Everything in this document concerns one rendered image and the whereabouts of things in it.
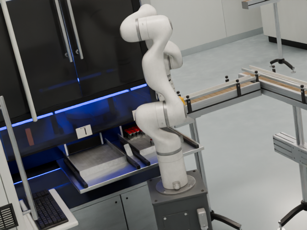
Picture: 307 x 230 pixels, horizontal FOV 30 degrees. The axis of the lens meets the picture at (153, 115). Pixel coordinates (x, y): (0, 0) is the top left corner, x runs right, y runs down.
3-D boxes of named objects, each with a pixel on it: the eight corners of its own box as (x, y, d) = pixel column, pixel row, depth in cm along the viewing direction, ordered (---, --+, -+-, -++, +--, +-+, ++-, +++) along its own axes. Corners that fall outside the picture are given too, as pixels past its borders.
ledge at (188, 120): (166, 122, 352) (165, 119, 351) (184, 116, 356) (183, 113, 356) (175, 128, 340) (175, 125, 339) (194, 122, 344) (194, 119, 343)
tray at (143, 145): (119, 139, 335) (117, 133, 334) (158, 125, 344) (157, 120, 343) (140, 156, 305) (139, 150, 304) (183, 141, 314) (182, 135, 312)
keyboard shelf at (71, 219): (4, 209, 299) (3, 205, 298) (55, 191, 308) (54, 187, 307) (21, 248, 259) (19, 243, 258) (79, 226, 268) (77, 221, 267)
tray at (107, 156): (64, 157, 324) (62, 151, 323) (106, 143, 333) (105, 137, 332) (81, 177, 294) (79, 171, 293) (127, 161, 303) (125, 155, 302)
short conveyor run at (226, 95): (168, 128, 348) (164, 103, 343) (158, 121, 362) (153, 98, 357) (263, 96, 370) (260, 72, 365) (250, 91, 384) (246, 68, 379)
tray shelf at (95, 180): (56, 163, 323) (55, 160, 323) (166, 126, 346) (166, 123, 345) (80, 194, 281) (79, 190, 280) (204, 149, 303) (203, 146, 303)
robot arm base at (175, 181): (198, 190, 262) (192, 153, 256) (158, 199, 261) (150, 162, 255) (192, 173, 280) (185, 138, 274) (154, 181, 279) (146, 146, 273)
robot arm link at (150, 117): (181, 153, 258) (172, 104, 250) (141, 159, 260) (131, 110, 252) (181, 143, 270) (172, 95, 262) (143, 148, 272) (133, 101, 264)
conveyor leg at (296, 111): (297, 209, 379) (285, 101, 354) (309, 204, 382) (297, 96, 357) (306, 214, 371) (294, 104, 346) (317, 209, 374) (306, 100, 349)
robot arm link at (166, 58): (172, 70, 300) (155, 73, 301) (167, 46, 295) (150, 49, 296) (172, 75, 292) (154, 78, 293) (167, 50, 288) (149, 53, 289)
